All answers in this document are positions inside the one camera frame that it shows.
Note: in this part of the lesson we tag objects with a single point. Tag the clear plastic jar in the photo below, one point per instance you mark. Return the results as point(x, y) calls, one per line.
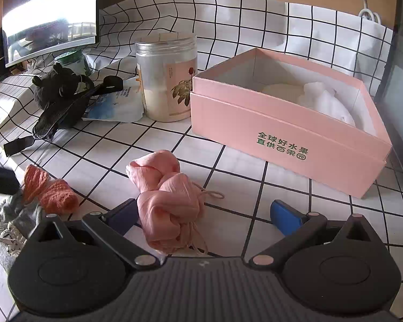
point(154, 73)

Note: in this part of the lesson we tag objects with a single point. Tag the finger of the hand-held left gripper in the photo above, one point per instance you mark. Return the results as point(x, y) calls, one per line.
point(0, 179)

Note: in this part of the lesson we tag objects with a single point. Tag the pink cardboard box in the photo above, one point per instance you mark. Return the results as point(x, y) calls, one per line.
point(255, 117)

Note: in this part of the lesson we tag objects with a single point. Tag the checkered tablecloth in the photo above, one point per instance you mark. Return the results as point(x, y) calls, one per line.
point(121, 154)

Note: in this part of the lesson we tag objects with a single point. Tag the blue white packet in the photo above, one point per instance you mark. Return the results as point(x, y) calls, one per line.
point(121, 107)

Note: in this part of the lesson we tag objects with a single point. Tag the orange knitted piece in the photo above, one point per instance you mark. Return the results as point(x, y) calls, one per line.
point(57, 194)

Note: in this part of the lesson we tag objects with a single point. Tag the computer monitor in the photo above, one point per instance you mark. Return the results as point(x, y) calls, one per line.
point(50, 6)

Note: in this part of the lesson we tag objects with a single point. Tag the pink silk scarf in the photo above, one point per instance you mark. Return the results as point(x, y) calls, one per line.
point(168, 194)

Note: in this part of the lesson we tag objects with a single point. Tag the grey patterned cloth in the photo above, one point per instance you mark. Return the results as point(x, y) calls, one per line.
point(23, 214)

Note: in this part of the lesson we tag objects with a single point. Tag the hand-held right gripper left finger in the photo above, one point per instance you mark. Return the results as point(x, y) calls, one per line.
point(121, 216)

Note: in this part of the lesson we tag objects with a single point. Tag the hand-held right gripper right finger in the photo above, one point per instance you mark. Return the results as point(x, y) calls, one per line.
point(283, 216)

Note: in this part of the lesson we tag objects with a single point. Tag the white cloth glove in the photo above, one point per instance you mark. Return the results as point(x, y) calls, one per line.
point(322, 104)

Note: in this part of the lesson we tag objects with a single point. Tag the black plush toy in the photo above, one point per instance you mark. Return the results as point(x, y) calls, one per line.
point(57, 84)

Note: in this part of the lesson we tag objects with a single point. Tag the green lidded jar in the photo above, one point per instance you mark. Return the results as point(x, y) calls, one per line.
point(72, 61)

